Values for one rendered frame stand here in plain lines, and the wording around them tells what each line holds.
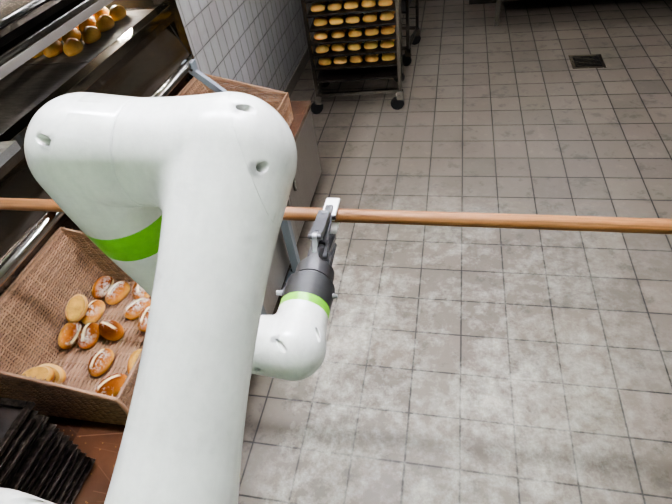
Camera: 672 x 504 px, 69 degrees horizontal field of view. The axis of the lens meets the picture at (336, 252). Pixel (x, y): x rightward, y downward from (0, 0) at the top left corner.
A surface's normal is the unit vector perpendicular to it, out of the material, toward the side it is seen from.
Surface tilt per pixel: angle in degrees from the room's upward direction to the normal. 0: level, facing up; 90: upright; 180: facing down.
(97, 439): 0
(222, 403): 63
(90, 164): 69
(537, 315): 0
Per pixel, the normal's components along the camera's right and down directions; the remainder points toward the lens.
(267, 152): 0.62, 0.04
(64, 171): -0.14, 0.46
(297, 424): -0.12, -0.71
